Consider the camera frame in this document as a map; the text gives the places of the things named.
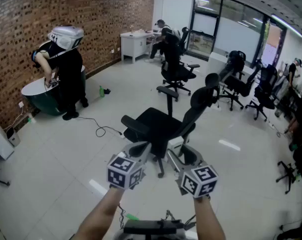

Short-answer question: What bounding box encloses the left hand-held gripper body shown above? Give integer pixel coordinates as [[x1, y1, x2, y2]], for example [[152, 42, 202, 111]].
[[106, 146, 149, 191]]

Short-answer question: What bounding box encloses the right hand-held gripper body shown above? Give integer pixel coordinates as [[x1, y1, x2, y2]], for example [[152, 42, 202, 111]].
[[175, 158, 220, 200]]

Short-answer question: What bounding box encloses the person's left forearm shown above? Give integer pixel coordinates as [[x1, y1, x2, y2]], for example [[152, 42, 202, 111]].
[[72, 185, 126, 240]]

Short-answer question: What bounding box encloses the person's right forearm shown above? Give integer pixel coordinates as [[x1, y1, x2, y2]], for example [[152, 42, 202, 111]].
[[192, 195, 227, 240]]

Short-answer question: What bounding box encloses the white box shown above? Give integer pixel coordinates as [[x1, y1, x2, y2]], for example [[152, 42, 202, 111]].
[[166, 136, 191, 158]]

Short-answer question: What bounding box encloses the black mesh office chair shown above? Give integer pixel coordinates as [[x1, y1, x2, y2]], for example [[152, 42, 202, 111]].
[[120, 72, 221, 179]]

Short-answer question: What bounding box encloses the black chest-mounted device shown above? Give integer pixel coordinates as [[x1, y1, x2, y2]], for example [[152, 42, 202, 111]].
[[122, 218, 186, 235]]

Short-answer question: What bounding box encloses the round green white-topped table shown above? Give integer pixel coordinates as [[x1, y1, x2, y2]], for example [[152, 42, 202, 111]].
[[20, 65, 87, 117]]

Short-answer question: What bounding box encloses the small white bin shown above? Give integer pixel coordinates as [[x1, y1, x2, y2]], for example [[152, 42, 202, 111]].
[[6, 127, 22, 148]]

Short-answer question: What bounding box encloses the black-framed glass partition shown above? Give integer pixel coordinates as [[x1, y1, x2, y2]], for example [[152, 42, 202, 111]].
[[187, 0, 271, 67]]

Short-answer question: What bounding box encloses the linear ceiling light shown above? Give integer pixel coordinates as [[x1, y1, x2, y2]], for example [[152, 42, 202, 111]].
[[270, 13, 302, 39]]

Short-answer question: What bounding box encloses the black floor cable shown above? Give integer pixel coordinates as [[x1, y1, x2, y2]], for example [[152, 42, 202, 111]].
[[76, 115, 123, 138]]

